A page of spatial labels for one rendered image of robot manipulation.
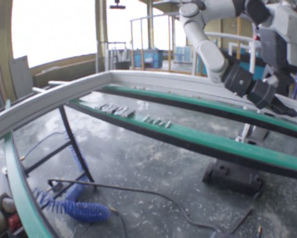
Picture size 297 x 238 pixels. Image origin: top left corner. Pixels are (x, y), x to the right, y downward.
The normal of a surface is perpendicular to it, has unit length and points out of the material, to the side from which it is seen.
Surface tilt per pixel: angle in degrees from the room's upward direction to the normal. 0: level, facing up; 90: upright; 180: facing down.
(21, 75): 90
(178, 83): 90
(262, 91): 56
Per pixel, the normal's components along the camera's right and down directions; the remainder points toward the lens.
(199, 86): -0.53, 0.43
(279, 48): -0.78, 0.54
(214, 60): -0.48, -0.09
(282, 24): -0.81, 0.36
